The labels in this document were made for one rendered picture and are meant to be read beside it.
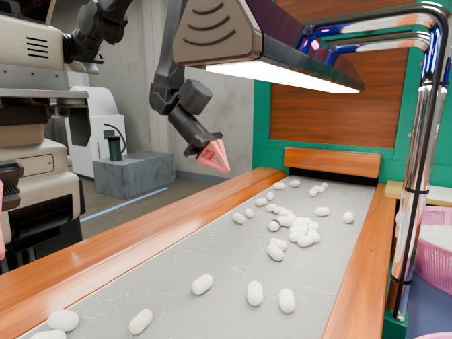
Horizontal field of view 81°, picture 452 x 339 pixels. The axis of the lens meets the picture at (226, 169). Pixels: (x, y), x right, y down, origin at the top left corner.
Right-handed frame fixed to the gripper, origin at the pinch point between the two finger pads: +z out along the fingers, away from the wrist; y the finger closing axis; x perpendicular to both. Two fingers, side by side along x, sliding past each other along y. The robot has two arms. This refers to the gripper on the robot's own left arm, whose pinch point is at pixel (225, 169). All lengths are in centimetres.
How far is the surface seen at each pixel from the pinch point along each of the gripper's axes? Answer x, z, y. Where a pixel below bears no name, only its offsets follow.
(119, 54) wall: 141, -304, 212
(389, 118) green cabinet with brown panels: -28, 16, 46
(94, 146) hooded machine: 221, -203, 145
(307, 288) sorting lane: -6.9, 26.6, -15.6
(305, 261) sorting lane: -5.4, 24.8, -8.8
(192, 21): -27.7, 0.4, -33.3
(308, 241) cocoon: -5.7, 23.0, -3.8
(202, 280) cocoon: -0.1, 15.7, -24.7
